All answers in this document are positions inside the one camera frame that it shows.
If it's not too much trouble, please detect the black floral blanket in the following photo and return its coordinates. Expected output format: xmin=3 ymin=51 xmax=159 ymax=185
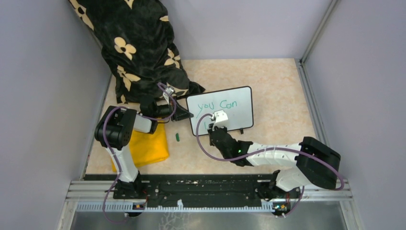
xmin=70 ymin=0 xmax=205 ymax=104

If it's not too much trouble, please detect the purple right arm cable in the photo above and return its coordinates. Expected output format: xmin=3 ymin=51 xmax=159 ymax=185
xmin=195 ymin=114 xmax=346 ymax=191

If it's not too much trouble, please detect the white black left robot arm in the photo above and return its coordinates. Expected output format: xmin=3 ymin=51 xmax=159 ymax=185
xmin=94 ymin=101 xmax=193 ymax=198

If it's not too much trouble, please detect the aluminium frame rail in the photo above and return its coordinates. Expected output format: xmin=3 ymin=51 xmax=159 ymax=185
xmin=58 ymin=181 xmax=364 ymax=230

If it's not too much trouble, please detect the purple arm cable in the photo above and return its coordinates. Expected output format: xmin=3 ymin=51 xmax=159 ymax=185
xmin=195 ymin=114 xmax=346 ymax=191
xmin=101 ymin=82 xmax=177 ymax=224

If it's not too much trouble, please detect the white slotted cable duct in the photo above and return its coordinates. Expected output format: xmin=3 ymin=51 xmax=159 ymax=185
xmin=76 ymin=200 xmax=275 ymax=213

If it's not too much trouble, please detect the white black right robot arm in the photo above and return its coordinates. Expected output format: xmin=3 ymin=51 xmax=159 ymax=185
xmin=208 ymin=124 xmax=341 ymax=197

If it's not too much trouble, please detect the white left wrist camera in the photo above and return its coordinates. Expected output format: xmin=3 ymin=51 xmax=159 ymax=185
xmin=163 ymin=87 xmax=174 ymax=102

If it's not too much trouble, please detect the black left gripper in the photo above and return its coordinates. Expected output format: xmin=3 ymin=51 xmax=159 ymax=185
xmin=152 ymin=97 xmax=194 ymax=122

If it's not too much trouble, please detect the yellow folded cloth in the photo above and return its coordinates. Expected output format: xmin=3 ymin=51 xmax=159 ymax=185
xmin=128 ymin=124 xmax=169 ymax=168

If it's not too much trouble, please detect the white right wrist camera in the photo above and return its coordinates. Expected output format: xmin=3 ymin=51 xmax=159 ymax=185
xmin=211 ymin=110 xmax=228 ymax=127

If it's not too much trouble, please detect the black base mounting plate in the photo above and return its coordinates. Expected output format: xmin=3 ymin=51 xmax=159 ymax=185
xmin=113 ymin=173 xmax=301 ymax=209

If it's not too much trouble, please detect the white whiteboard black frame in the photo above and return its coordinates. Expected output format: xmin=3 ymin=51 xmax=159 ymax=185
xmin=186 ymin=86 xmax=254 ymax=136

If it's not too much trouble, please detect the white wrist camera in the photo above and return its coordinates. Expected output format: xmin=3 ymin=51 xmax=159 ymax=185
xmin=211 ymin=110 xmax=228 ymax=127
xmin=163 ymin=87 xmax=174 ymax=102

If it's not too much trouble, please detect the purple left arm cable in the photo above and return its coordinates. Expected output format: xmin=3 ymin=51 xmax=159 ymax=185
xmin=101 ymin=82 xmax=177 ymax=224

